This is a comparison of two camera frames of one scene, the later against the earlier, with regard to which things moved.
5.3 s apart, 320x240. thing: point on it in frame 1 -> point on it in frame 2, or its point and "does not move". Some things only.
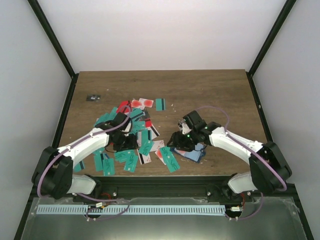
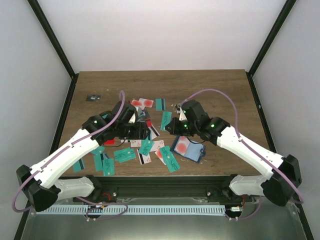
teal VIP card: [131, 161] -> [124, 155]
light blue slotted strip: [132, 209] does not move
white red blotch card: [142, 103] does not move
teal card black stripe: [160, 104] does not move
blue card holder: [195, 155] does not move
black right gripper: [177, 141] -> [175, 130]
